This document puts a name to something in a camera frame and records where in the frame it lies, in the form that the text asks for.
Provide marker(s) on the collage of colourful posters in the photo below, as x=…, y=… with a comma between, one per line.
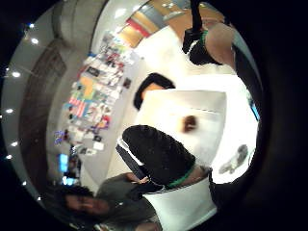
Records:
x=96, y=89

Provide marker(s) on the row of ceiling spotlights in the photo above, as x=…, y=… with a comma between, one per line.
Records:
x=15, y=74

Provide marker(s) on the small brown object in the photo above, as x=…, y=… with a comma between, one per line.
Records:
x=189, y=123

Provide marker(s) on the black chair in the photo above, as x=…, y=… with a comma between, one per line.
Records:
x=153, y=80

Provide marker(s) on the glowing blue monitor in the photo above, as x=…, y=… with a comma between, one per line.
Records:
x=63, y=162

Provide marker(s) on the the person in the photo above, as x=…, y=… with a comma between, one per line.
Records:
x=122, y=205

